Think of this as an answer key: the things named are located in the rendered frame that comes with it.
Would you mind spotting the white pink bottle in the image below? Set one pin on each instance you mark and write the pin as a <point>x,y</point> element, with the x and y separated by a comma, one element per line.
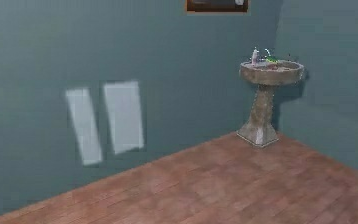
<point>254,56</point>

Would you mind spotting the green object on sink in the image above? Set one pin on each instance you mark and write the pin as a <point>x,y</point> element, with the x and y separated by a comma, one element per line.
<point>271,59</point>

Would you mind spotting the silver sink faucet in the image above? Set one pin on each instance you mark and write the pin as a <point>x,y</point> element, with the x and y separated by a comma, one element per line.
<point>267,52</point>

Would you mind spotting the grey stone pedestal sink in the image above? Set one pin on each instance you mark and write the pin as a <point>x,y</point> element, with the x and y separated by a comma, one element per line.
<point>262,110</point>

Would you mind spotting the orange framed wall picture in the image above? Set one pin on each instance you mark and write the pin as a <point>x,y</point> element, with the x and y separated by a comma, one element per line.
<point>217,5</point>

